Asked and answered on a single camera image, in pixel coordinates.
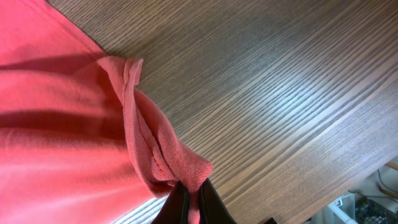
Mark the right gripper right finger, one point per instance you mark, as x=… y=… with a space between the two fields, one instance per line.
x=211 y=207

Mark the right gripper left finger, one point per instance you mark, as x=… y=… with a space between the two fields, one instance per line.
x=176 y=207

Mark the red t-shirt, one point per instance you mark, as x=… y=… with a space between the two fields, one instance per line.
x=79 y=142

